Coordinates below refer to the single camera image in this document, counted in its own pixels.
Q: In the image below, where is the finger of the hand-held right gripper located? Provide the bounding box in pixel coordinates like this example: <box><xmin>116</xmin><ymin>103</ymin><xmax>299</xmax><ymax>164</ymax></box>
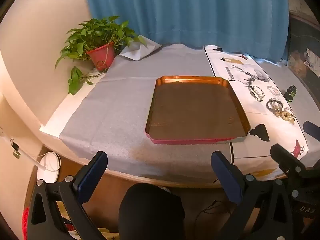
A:
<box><xmin>270</xmin><ymin>144</ymin><xmax>320</xmax><ymax>202</ymax></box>
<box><xmin>303</xmin><ymin>121</ymin><xmax>320</xmax><ymax>137</ymax></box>

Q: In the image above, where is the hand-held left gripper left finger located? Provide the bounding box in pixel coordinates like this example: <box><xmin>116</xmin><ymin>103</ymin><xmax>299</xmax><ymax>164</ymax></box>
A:
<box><xmin>26</xmin><ymin>151</ymin><xmax>108</xmax><ymax>240</ymax></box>

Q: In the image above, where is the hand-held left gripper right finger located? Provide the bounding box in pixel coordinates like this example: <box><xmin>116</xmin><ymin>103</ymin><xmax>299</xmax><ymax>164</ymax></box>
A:
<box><xmin>211</xmin><ymin>151</ymin><xmax>293</xmax><ymax>240</ymax></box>

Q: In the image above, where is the green black small device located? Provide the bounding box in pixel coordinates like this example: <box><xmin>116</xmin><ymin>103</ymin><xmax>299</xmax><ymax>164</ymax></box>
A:
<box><xmin>284</xmin><ymin>85</ymin><xmax>297</xmax><ymax>103</ymax></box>

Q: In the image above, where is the black white beaded bracelet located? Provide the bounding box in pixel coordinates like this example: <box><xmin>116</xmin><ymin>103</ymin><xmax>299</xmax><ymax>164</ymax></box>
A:
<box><xmin>247</xmin><ymin>85</ymin><xmax>266</xmax><ymax>103</ymax></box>

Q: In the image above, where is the copper metal tray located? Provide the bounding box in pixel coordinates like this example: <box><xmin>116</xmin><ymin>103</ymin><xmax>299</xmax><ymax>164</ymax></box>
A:
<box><xmin>144</xmin><ymin>75</ymin><xmax>251</xmax><ymax>145</ymax></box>

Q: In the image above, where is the white round disc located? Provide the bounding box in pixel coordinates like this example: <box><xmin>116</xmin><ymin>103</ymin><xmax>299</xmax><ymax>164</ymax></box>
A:
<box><xmin>37</xmin><ymin>152</ymin><xmax>61</xmax><ymax>183</ymax></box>

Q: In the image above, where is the white printed table runner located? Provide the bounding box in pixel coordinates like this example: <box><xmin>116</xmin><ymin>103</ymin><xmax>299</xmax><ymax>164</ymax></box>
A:
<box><xmin>204</xmin><ymin>44</ymin><xmax>310</xmax><ymax>180</ymax></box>

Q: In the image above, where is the black chair back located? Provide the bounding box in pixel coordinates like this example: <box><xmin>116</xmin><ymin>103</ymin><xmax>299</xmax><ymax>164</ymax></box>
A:
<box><xmin>118</xmin><ymin>183</ymin><xmax>187</xmax><ymax>240</ymax></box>

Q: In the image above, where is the red patterned cloth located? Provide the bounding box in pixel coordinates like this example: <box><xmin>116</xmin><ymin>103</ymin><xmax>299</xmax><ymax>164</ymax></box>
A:
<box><xmin>22</xmin><ymin>209</ymin><xmax>34</xmax><ymax>240</ymax></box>

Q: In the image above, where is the grey tablecloth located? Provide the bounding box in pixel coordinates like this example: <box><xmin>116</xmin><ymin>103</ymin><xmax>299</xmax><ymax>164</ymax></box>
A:
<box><xmin>59</xmin><ymin>44</ymin><xmax>320</xmax><ymax>183</ymax></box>

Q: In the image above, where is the dark storage box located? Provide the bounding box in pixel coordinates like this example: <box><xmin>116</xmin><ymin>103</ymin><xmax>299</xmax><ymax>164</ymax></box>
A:
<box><xmin>285</xmin><ymin>12</ymin><xmax>320</xmax><ymax>98</ymax></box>

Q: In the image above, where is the potted green plant red pot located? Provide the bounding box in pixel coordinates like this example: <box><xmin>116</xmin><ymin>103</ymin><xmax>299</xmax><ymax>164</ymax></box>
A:
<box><xmin>55</xmin><ymin>16</ymin><xmax>148</xmax><ymax>96</ymax></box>

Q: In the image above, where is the blue curtain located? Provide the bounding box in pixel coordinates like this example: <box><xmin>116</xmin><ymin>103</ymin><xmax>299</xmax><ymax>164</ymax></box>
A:
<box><xmin>84</xmin><ymin>0</ymin><xmax>289</xmax><ymax>63</ymax></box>

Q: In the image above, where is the cream beaded bracelet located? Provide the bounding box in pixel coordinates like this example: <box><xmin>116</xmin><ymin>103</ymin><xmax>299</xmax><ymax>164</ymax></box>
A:
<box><xmin>274</xmin><ymin>110</ymin><xmax>297</xmax><ymax>123</ymax></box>

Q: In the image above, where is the thin black cable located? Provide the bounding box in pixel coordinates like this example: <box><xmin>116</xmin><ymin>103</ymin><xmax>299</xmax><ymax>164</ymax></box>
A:
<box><xmin>195</xmin><ymin>200</ymin><xmax>240</xmax><ymax>222</ymax></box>

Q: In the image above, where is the grey silver bracelet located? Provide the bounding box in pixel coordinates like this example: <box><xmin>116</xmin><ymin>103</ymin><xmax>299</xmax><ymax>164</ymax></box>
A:
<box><xmin>266</xmin><ymin>97</ymin><xmax>285</xmax><ymax>112</ymax></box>

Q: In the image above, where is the white cable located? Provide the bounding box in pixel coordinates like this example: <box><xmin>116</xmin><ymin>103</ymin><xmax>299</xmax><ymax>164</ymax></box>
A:
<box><xmin>0</xmin><ymin>127</ymin><xmax>47</xmax><ymax>172</ymax></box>

